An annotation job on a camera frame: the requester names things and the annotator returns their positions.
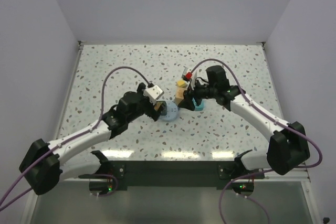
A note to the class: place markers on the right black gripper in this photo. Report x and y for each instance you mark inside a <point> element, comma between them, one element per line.
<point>187,103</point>

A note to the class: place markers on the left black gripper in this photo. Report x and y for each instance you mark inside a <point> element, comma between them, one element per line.
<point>151,113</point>

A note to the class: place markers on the beige cube socket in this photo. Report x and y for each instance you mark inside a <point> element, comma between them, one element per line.
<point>179,95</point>

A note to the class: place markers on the yellow green plug adapter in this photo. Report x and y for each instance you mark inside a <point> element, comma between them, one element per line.
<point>181,84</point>

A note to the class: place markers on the dark green cube socket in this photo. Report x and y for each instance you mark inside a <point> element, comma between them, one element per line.
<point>162,105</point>

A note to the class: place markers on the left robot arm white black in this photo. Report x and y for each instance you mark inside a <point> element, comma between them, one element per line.
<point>41,166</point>

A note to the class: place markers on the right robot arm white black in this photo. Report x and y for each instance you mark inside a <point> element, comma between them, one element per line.
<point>287,145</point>

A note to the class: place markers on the round light blue socket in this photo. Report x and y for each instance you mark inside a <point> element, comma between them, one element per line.
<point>171,112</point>

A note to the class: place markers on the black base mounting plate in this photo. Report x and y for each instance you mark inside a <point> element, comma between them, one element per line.
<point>124,174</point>

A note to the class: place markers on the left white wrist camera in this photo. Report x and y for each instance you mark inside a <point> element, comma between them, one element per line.
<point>153,93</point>

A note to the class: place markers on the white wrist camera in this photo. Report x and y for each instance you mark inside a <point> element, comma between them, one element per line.
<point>153,93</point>
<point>189,77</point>

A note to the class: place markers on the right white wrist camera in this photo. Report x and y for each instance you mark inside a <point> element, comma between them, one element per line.
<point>189,77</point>

